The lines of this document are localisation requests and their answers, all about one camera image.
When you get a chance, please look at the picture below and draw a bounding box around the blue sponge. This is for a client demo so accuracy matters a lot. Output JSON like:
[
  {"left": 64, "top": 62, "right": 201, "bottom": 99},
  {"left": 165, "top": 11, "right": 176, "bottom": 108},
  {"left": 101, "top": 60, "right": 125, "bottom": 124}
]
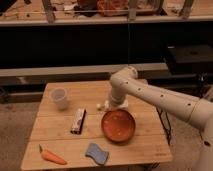
[{"left": 85, "top": 143, "right": 109, "bottom": 165}]

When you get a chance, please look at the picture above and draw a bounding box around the wooden folding table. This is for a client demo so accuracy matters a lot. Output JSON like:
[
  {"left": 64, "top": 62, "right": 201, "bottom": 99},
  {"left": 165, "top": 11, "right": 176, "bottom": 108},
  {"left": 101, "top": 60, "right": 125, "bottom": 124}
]
[{"left": 21, "top": 81, "right": 172, "bottom": 171}]

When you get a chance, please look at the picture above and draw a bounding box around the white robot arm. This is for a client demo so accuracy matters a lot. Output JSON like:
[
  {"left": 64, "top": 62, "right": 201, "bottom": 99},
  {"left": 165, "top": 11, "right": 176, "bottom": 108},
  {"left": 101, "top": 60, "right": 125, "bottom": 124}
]
[{"left": 108, "top": 66, "right": 213, "bottom": 171}]

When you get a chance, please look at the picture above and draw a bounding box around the orange toy carrot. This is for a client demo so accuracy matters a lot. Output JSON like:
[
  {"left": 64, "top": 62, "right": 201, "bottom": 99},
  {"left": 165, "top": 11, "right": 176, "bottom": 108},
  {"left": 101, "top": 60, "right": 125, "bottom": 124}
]
[{"left": 39, "top": 146, "right": 67, "bottom": 165}]

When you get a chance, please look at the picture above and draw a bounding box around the chocolate bar packet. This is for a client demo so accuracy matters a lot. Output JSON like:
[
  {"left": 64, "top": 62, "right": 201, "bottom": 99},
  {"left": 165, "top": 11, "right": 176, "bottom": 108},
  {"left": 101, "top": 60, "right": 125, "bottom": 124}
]
[{"left": 70, "top": 108, "right": 86, "bottom": 134}]

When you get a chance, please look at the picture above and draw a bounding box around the orange object on shelf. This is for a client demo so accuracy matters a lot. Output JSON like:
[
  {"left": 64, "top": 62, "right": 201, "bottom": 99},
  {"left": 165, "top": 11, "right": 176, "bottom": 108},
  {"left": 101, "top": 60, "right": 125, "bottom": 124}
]
[{"left": 97, "top": 0, "right": 128, "bottom": 16}]

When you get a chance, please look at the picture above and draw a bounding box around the black box on shelf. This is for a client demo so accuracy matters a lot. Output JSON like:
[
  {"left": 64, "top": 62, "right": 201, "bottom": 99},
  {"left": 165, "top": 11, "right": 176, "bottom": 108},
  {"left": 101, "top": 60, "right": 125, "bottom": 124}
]
[{"left": 165, "top": 45, "right": 213, "bottom": 74}]

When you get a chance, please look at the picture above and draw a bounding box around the black cable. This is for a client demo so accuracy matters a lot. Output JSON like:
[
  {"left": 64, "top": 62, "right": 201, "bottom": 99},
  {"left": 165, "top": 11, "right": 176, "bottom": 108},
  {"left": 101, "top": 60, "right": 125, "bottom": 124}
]
[{"left": 155, "top": 107, "right": 173, "bottom": 146}]

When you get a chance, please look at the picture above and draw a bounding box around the white plastic cup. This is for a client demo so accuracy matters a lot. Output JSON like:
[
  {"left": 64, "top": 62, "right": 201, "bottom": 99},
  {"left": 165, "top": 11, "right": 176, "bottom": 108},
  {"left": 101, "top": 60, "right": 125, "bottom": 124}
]
[{"left": 50, "top": 88, "right": 69, "bottom": 110}]

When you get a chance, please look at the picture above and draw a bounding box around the orange ceramic bowl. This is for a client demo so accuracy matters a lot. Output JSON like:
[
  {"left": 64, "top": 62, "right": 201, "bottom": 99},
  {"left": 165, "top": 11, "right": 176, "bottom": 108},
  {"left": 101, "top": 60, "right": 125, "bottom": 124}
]
[{"left": 101, "top": 109, "right": 136, "bottom": 143}]

